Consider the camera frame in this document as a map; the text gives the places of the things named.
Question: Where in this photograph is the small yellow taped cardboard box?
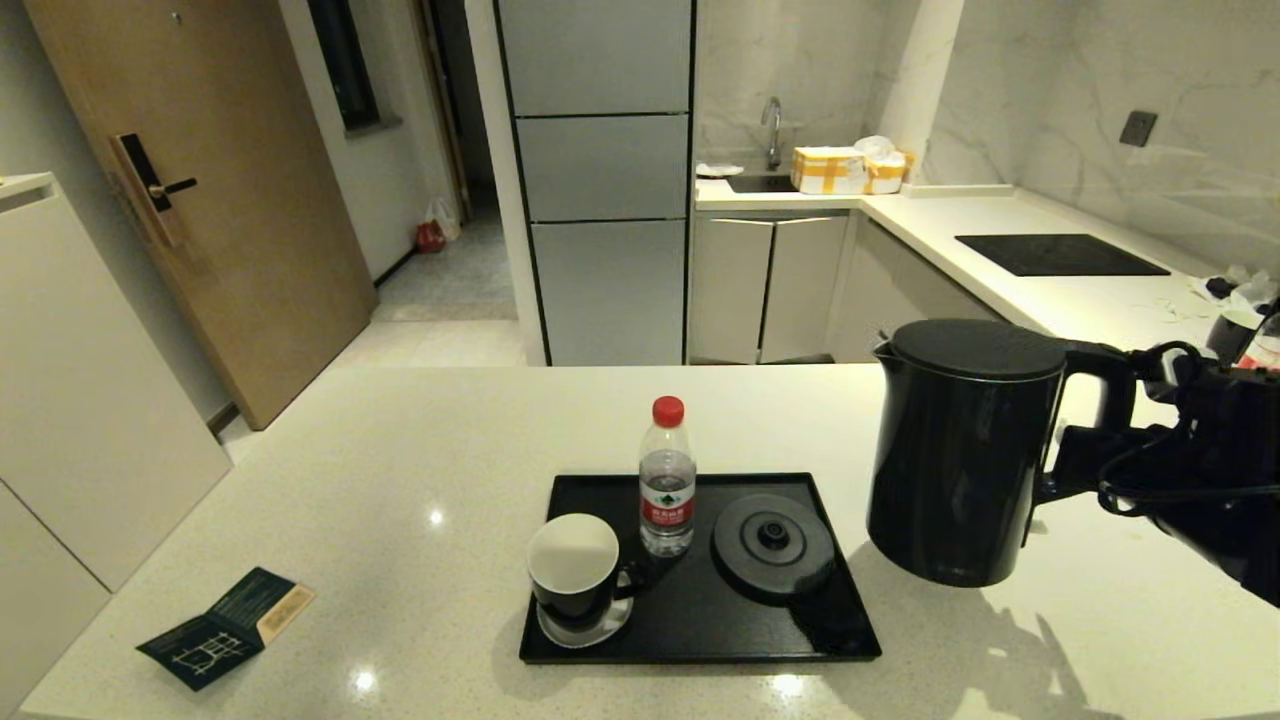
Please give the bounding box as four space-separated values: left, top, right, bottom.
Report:
864 154 911 194

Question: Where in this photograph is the white round saucer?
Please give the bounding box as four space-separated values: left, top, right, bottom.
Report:
537 596 636 649

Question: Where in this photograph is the clear bottle with red label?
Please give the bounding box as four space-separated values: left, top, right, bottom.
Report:
1238 312 1280 373

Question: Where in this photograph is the black mug white rim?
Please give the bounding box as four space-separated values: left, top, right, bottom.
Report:
1207 308 1263 363

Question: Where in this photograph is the black round kettle base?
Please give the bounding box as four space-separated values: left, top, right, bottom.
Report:
712 492 837 607

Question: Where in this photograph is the dark narrow window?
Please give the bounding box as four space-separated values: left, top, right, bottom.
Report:
306 0 403 137

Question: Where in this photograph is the grey lower cabinet door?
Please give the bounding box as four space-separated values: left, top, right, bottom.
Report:
760 215 851 359
690 217 774 364

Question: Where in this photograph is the black induction cooktop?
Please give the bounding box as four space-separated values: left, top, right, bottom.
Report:
955 233 1172 277

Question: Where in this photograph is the water bottle with red cap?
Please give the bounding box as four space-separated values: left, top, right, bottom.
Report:
638 395 698 558

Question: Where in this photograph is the black cup white inside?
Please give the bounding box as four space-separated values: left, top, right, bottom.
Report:
526 513 649 631

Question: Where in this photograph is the black gold door lock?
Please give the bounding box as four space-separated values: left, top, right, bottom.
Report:
110 132 199 248

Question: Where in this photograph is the crumpled white tissue pile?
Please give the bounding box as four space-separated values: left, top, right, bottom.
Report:
1190 265 1280 313

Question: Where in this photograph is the large yellow taped cardboard box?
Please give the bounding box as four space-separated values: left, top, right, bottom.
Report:
791 146 869 195

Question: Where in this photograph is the black rectangular tray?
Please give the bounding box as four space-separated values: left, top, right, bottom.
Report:
519 472 883 665

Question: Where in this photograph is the grey drawer cabinet front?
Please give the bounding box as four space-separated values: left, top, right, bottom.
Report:
828 215 1011 363

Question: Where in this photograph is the black electric kettle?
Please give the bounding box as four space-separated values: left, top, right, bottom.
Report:
866 318 1139 589

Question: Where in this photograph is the tall grey cabinet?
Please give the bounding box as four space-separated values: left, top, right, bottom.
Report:
495 0 694 366

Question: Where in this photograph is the white side cabinet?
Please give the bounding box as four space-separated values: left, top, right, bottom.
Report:
0 172 234 701

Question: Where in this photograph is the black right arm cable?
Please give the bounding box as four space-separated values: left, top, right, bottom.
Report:
1097 438 1280 517

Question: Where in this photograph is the brown wooden door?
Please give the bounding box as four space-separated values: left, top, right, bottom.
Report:
22 0 379 431

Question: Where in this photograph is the dark green folded leaflet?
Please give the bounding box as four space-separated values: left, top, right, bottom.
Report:
136 567 317 691

